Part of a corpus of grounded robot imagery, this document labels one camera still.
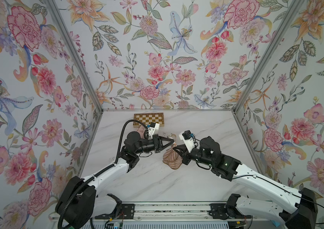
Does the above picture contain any brown striped cloth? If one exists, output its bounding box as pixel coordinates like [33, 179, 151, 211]
[162, 148, 180, 170]

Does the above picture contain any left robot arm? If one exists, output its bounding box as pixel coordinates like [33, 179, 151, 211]
[56, 131, 174, 229]

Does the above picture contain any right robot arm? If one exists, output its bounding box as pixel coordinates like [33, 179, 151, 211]
[174, 131, 318, 229]

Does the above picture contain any pink toy music box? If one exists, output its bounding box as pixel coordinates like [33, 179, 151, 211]
[137, 126, 145, 139]

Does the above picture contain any wooden chessboard box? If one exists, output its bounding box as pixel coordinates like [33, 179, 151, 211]
[133, 113, 165, 127]

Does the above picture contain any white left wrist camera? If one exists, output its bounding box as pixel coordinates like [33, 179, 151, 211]
[147, 122, 160, 139]

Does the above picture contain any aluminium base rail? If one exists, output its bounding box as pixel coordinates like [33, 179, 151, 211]
[79, 202, 272, 229]

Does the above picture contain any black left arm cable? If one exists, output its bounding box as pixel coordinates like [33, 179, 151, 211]
[57, 119, 149, 229]

